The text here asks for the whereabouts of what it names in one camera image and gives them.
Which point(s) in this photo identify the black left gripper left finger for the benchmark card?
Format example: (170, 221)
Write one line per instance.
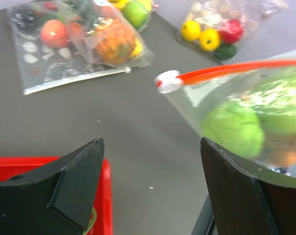
(50, 196)

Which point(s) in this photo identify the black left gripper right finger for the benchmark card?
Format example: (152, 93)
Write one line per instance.
(247, 198)

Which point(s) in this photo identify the zip bag with red zipper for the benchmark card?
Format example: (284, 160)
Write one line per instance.
(196, 93)

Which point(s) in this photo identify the green apple in red-zip bag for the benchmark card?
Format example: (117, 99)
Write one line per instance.
(275, 103)

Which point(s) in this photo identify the dotted flat zip bag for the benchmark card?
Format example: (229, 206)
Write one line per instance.
(43, 67)

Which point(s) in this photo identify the red apple in dotted bag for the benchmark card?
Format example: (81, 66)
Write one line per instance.
(231, 31)

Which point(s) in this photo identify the yellow mango in blue-zip bag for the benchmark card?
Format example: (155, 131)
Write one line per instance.
(139, 47)

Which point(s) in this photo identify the dotted zip bag with lemons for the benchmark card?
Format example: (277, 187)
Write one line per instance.
(252, 14)

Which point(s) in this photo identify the zip bag with blue zipper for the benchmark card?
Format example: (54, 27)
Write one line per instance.
(78, 16)

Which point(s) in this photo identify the green apple in banana bag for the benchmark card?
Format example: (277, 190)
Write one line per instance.
(136, 14)

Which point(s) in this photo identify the zip bag with bananas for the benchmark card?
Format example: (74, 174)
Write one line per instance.
(149, 4)

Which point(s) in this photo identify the orange mandarin cluster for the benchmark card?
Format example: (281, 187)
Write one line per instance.
(282, 151)

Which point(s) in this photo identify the red plastic tray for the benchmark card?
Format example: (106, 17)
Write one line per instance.
(101, 220)

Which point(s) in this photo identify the dark green avocado toy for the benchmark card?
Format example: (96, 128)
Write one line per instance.
(225, 52)

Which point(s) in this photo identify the yellow orange with green stem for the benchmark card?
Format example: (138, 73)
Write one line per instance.
(209, 39)

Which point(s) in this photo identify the orange persimmon toy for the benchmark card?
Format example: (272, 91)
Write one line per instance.
(54, 34)

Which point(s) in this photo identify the orange pineapple toy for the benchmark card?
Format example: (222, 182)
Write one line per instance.
(112, 40)

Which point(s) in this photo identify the yellow lemon left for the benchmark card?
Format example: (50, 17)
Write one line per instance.
(190, 30)

